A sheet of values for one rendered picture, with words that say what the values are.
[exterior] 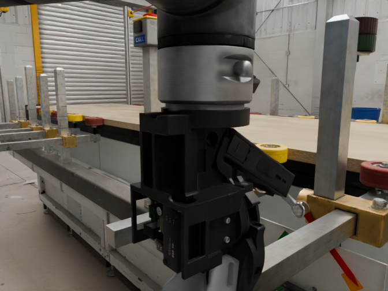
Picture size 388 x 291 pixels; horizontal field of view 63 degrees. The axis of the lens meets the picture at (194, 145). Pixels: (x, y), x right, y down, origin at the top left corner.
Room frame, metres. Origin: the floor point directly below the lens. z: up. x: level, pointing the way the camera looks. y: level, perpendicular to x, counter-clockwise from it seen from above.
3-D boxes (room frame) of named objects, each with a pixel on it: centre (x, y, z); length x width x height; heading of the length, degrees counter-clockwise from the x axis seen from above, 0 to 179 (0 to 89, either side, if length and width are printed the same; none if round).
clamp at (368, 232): (0.48, -0.24, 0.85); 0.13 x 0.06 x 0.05; 41
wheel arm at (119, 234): (0.61, -0.03, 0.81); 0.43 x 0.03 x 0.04; 131
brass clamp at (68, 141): (1.42, 0.58, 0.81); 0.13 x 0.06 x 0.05; 41
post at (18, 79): (2.00, 1.09, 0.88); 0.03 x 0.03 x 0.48; 41
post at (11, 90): (2.19, 1.26, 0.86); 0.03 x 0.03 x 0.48; 41
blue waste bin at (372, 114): (5.63, -3.03, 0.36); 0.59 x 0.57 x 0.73; 134
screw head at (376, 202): (0.43, -0.27, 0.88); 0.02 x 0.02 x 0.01
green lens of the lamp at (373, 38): (0.52, -0.26, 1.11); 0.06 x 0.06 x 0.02
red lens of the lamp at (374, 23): (0.52, -0.26, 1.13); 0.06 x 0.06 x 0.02
